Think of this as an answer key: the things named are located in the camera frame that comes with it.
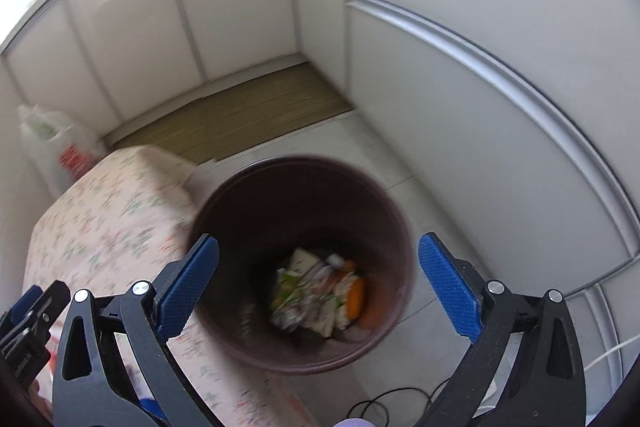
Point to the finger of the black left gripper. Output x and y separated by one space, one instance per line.
25 329

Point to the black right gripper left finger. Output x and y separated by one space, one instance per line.
114 366

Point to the floral tablecloth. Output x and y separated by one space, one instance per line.
123 222

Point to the brown floor mat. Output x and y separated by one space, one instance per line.
226 123

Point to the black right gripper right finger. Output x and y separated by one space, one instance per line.
523 366

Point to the white sliding door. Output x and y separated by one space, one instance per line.
523 118

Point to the white plastic shopping bag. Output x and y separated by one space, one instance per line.
61 148

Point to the trash pile in bin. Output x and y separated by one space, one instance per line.
324 296

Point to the brown trash bin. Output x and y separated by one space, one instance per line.
259 217

